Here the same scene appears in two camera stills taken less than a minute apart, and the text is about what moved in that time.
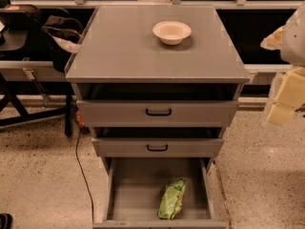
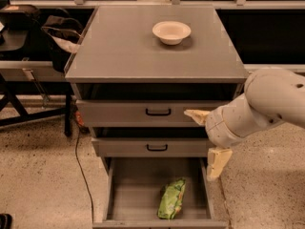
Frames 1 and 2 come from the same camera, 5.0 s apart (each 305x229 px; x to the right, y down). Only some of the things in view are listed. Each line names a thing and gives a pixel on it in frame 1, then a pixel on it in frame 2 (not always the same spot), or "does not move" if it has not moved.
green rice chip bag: (172, 199) does not move
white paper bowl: (172, 31) does not move
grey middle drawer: (154, 147) does not move
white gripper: (294, 37) -> (217, 128)
